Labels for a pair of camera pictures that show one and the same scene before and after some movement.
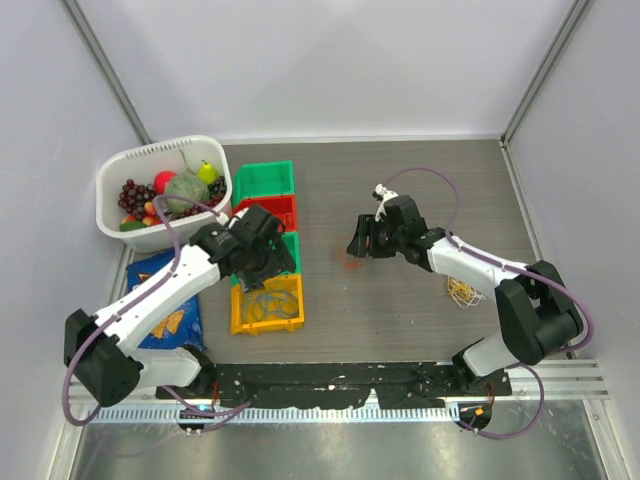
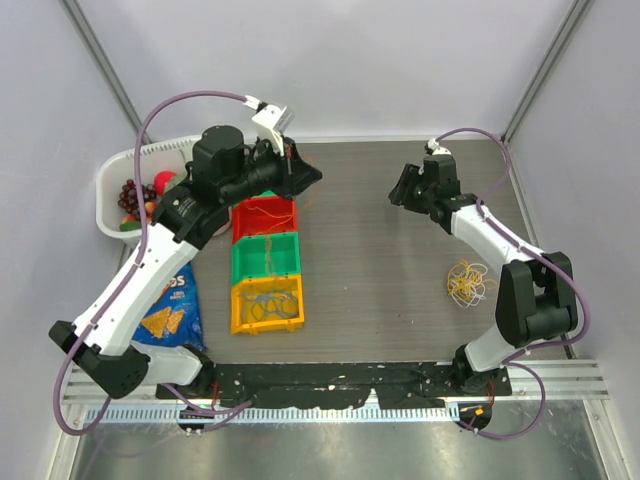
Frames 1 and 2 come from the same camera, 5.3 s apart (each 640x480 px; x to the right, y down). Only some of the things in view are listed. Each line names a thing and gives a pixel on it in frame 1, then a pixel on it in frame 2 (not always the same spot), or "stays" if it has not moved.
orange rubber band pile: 349,266 to 289,216
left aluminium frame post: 106,69 stays
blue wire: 282,304 stays
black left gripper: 278,261 to 295,173
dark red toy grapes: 133,197 stays
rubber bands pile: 463,294 stays
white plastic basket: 146,161 stays
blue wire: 283,304 stays
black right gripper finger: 361,244 to 402,192
